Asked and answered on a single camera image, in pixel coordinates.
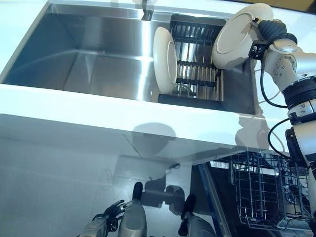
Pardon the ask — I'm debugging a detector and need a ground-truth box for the black dish drying rack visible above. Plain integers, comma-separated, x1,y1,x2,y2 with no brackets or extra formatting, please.
158,13,227,105

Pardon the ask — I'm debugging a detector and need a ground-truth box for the cream ceramic plate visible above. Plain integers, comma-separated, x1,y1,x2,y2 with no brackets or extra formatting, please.
211,4,275,70
153,26,178,95

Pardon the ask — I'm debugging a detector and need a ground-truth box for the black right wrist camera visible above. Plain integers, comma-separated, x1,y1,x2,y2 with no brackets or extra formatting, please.
250,41,270,60

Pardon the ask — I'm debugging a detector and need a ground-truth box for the stainless steel sink basin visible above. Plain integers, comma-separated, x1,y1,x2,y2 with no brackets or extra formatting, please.
0,2,263,116

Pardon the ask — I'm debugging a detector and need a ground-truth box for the open dishwasher with rack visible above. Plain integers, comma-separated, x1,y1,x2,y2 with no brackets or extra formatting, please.
191,162,316,237

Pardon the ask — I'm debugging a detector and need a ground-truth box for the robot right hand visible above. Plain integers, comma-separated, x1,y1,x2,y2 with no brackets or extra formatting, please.
252,16,288,41

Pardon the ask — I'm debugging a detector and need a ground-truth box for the black robot left foot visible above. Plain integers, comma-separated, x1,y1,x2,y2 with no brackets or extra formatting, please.
131,182,145,202

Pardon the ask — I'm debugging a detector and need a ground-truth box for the black robot right foot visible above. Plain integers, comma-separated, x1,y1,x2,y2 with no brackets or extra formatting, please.
180,194,198,222

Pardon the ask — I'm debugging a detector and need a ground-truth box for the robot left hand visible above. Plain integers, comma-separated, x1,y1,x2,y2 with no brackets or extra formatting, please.
92,199,134,232

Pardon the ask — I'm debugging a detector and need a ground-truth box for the chrome gooseneck kitchen faucet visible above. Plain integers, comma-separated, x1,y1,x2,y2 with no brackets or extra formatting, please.
140,0,155,21

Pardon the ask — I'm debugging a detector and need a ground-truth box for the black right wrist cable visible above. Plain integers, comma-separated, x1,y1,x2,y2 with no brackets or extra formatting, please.
258,59,290,109

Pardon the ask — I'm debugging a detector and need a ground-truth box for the black robot foot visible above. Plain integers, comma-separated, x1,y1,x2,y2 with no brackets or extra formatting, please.
180,194,198,222
131,182,145,202

